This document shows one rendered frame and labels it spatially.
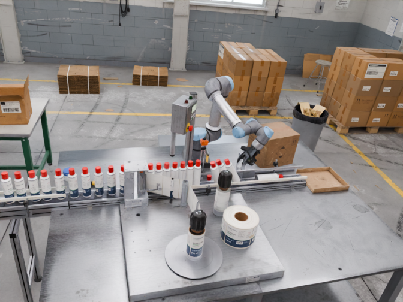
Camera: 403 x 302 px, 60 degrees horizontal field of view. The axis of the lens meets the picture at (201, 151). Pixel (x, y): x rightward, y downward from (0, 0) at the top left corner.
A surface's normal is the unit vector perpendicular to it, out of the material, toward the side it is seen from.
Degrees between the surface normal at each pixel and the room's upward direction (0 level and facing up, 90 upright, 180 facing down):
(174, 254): 0
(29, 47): 90
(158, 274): 0
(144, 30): 90
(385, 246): 0
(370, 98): 88
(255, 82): 90
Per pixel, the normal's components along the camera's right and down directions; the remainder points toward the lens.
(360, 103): 0.18, 0.51
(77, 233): 0.10, -0.86
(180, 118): -0.33, 0.44
